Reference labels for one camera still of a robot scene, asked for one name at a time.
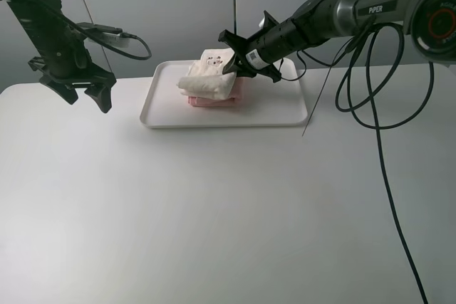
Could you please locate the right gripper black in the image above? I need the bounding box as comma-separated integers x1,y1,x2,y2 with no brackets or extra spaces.
219,16,311,83

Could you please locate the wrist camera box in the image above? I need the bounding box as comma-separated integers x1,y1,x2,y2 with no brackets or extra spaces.
78,22,130,48
259,11,279,30

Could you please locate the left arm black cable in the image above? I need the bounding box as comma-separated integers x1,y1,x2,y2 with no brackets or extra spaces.
0,0,152,61

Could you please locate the pink towel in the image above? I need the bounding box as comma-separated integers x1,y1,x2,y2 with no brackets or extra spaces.
187,78,244,108

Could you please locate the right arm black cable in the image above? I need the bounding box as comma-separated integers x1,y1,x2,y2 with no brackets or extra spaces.
295,21,436,304

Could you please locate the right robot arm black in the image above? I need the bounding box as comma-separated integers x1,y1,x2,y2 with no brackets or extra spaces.
219,0,455,83

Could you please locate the cream white towel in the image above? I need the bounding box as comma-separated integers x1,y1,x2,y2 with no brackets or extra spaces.
177,48,237,100

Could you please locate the white rectangular plastic tray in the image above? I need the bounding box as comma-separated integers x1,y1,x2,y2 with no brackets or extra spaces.
140,58,308,129

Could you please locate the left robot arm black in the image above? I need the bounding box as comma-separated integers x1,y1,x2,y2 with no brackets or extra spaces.
4,0,116,113

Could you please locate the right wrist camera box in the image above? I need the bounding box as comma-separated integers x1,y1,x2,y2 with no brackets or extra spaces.
259,11,279,30

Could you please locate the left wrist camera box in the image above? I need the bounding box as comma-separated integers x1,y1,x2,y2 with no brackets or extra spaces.
78,22,130,48

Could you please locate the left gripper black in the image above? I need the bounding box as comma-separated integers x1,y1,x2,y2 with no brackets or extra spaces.
7,0,116,113

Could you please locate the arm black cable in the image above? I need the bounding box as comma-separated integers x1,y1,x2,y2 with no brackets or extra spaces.
0,0,152,61
295,21,436,304

